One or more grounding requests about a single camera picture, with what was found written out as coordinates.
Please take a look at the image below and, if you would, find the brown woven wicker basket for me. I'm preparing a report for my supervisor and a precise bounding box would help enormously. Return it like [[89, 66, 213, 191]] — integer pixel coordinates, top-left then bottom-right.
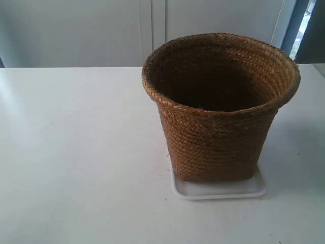
[[142, 33, 301, 182]]

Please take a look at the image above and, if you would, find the white rectangular plastic tray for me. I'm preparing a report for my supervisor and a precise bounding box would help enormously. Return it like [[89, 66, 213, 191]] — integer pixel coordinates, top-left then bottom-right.
[[171, 169, 267, 201]]

